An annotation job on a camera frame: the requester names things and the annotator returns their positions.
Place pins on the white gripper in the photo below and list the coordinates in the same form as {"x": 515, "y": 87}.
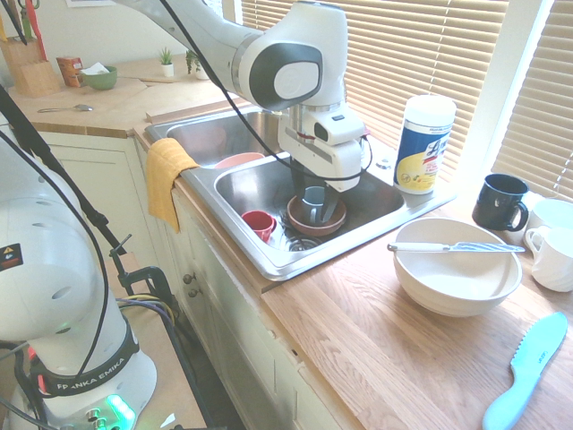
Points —
{"x": 340, "y": 163}

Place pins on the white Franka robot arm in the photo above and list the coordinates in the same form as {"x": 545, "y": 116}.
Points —
{"x": 286, "y": 45}

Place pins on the stainless steel double sink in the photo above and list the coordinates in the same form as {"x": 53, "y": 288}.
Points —
{"x": 250, "y": 188}

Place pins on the light blue plastic knife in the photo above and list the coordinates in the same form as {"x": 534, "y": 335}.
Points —
{"x": 532, "y": 363}

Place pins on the wooden knife block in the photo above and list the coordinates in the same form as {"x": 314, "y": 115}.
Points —
{"x": 33, "y": 74}

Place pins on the grey blue mug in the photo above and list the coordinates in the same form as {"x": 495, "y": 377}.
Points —
{"x": 314, "y": 197}

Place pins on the brown wooden bowl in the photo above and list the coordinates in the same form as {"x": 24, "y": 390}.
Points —
{"x": 313, "y": 227}

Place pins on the metal drain strainer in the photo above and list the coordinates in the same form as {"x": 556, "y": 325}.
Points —
{"x": 302, "y": 244}

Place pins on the red plastic cup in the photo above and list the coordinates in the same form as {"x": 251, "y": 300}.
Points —
{"x": 259, "y": 222}

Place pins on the pink plastic bowl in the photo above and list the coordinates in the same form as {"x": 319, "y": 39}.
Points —
{"x": 239, "y": 160}

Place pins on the disinfecting wipes canister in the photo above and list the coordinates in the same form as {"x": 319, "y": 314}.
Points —
{"x": 423, "y": 143}

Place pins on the cream kitchen cabinet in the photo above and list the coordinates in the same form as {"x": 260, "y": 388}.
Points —
{"x": 233, "y": 313}

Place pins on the round cabinet knob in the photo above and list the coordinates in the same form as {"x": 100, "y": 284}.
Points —
{"x": 194, "y": 293}
{"x": 190, "y": 277}

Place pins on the yellow dish cloth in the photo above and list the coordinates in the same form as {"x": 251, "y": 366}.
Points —
{"x": 163, "y": 179}

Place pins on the large cream bowl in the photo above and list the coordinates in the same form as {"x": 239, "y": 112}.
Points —
{"x": 452, "y": 286}

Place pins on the trailing plant white pot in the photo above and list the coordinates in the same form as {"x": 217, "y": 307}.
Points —
{"x": 201, "y": 71}

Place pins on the wide beige window blind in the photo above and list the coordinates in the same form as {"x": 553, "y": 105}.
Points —
{"x": 403, "y": 49}

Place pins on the navy blue mug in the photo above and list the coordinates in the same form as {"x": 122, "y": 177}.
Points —
{"x": 497, "y": 201}

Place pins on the black clamp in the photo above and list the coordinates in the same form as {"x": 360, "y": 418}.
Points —
{"x": 152, "y": 275}

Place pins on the small plant white pot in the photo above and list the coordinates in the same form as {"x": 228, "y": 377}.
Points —
{"x": 167, "y": 68}

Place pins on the white plain mug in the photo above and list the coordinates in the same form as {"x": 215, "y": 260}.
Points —
{"x": 553, "y": 212}

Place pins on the green ceramic bowl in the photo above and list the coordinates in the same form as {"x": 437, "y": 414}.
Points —
{"x": 100, "y": 80}

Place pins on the white ribbed mug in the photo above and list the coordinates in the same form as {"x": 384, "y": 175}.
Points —
{"x": 555, "y": 264}

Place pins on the metal spoon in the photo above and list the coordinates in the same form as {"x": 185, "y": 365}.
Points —
{"x": 82, "y": 107}

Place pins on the orange cardboard box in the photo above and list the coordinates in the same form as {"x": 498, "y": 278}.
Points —
{"x": 68, "y": 71}

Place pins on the black stand pole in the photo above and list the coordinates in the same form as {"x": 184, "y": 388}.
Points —
{"x": 40, "y": 143}

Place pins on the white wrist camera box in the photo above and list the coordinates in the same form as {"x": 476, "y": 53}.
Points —
{"x": 336, "y": 127}

